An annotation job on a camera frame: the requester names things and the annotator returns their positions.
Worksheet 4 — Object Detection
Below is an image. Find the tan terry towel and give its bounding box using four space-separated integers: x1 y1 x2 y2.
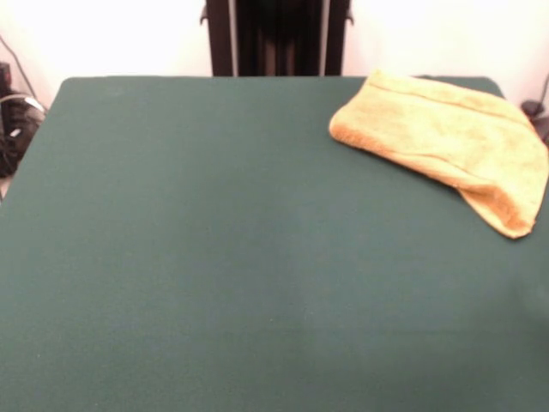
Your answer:
329 69 549 239

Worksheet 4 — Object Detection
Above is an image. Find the black floor device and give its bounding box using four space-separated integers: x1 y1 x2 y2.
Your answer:
520 99 549 145

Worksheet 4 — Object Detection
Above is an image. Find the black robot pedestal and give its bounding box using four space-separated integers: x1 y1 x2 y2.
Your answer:
199 0 355 78

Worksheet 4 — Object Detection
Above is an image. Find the dark green table cloth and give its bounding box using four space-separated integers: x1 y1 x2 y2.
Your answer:
0 76 549 412

